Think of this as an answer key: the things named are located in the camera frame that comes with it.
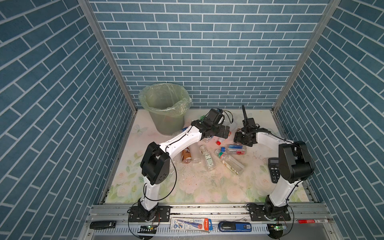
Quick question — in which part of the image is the blue label water bottle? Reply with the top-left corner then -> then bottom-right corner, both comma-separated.
172,127 -> 189,137

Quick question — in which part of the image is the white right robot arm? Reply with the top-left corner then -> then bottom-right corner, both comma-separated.
234,106 -> 316,215

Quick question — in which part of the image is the blue red label bottle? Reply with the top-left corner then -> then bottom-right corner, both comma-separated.
221,145 -> 247,155

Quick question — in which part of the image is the clear green label bottle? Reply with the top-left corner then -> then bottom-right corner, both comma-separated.
200,145 -> 215,171

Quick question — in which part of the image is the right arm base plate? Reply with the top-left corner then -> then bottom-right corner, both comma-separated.
246,203 -> 291,222

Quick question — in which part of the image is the red marker pen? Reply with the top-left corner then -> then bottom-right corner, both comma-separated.
298,219 -> 329,224

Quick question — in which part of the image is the large clear green cap bottle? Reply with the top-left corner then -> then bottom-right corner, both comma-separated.
215,149 -> 245,176

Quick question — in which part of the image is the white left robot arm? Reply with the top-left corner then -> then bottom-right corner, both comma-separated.
139,109 -> 230,211

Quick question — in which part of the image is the blue black device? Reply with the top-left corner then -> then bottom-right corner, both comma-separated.
218,221 -> 252,232

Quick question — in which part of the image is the black calculator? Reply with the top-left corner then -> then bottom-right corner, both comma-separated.
268,158 -> 280,184

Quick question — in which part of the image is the black remote control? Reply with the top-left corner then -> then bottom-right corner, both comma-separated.
89,221 -> 117,230

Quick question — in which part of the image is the frosted clear bottle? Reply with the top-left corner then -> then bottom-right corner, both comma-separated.
191,147 -> 201,164

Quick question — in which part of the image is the orange brown drink bottle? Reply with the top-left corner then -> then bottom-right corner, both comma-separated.
182,148 -> 192,164

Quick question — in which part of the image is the green lined trash bin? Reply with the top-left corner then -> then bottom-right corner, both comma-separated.
139,83 -> 193,136

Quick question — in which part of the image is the red label clear bottle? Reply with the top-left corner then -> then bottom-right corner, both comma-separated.
216,138 -> 226,146

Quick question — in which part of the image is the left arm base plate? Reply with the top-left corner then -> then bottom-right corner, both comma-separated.
127,204 -> 171,223

